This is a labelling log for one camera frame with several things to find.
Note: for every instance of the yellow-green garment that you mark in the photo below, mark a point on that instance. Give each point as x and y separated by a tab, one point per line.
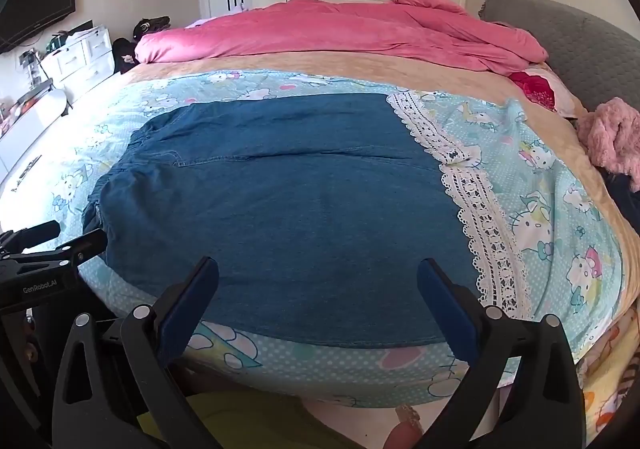
250	421

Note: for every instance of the yellow cartoon bed sheet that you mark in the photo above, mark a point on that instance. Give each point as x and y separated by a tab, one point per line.
607	379

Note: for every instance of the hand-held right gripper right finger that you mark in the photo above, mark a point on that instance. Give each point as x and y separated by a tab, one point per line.
450	314

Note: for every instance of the dark cap with print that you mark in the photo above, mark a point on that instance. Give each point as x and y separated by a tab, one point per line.
150	26

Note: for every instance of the dark garment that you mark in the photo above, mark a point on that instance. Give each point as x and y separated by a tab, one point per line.
625	199

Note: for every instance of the pink fluffy garment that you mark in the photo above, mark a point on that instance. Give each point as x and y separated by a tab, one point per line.
612	134

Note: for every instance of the pink duvet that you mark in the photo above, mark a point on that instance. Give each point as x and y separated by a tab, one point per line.
325	34

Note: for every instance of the black flat television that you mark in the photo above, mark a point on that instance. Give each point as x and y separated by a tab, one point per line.
37	4

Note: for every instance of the cartoon printed blanket with lace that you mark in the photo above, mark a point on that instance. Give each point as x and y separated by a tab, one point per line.
530	209

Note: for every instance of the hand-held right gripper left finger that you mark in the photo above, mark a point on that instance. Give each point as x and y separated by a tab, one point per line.
187	309

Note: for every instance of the white drawer cabinet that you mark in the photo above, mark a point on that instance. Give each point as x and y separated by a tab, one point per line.
75	56

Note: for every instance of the person's right hand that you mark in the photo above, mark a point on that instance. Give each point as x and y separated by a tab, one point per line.
400	436

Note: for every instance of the red floral pillow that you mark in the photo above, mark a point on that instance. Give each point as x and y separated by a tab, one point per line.
537	86

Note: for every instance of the grey padded headboard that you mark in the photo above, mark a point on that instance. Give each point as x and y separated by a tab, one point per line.
575	39

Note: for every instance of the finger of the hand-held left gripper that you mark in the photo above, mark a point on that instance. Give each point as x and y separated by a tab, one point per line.
82	244
40	231

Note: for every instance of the white desk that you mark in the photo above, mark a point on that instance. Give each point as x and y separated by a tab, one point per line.
30	124

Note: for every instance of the blue denim pants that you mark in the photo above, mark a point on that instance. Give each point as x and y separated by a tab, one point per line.
280	214

